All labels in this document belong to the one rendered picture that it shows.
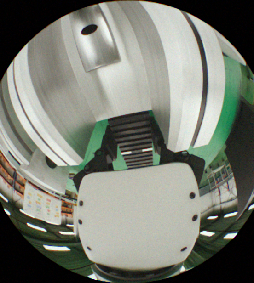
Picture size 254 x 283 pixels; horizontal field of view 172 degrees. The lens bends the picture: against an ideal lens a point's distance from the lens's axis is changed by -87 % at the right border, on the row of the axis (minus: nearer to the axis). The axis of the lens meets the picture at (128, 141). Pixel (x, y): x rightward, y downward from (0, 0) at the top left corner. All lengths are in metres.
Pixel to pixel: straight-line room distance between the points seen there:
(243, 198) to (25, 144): 0.55
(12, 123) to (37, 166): 0.08
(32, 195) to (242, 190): 3.28
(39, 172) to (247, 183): 0.49
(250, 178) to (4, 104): 0.54
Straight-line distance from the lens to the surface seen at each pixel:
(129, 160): 0.17
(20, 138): 0.17
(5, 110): 0.18
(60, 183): 0.19
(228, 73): 0.21
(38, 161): 0.17
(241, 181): 0.39
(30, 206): 3.10
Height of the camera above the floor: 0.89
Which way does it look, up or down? 43 degrees down
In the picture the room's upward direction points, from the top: 178 degrees clockwise
